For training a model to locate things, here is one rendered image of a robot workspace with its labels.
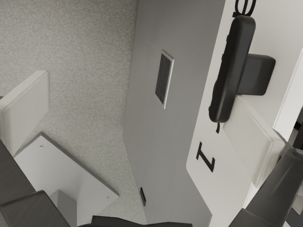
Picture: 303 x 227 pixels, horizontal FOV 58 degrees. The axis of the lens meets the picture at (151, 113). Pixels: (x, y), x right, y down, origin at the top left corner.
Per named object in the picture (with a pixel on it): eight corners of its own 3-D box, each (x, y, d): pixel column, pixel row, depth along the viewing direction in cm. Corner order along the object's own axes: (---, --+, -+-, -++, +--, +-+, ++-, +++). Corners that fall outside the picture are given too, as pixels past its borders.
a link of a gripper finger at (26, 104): (7, 165, 14) (-8, 163, 14) (50, 108, 20) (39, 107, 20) (3, 111, 12) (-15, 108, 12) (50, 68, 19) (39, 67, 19)
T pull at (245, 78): (205, 117, 21) (213, 125, 19) (232, 13, 18) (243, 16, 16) (246, 118, 22) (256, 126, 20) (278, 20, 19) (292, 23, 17)
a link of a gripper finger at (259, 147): (273, 141, 14) (287, 143, 14) (231, 92, 20) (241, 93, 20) (254, 189, 15) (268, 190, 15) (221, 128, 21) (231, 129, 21)
